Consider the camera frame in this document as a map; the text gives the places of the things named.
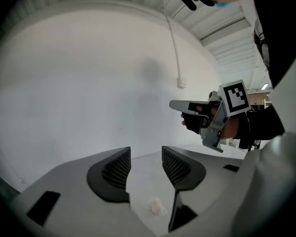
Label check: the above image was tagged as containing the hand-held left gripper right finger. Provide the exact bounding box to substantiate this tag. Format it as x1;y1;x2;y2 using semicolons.
161;145;245;233

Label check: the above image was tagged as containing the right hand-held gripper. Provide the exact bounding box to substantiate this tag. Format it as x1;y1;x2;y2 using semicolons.
169;79;252;153

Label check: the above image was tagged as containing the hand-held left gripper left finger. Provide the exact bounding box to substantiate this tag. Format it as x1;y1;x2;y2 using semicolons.
9;146;148;237

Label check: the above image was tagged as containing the small white object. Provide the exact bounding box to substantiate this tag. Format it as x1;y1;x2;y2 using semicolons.
145;197;169;217

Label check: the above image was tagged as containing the person's right forearm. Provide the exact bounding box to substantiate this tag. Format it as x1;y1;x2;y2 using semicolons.
222;104;286;148

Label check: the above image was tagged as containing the person's black-clothed torso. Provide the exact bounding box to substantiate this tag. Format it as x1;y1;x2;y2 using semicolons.
251;0;296;90

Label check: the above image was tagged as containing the white wall conduit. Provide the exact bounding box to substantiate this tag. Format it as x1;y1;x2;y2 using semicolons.
162;0;184;79

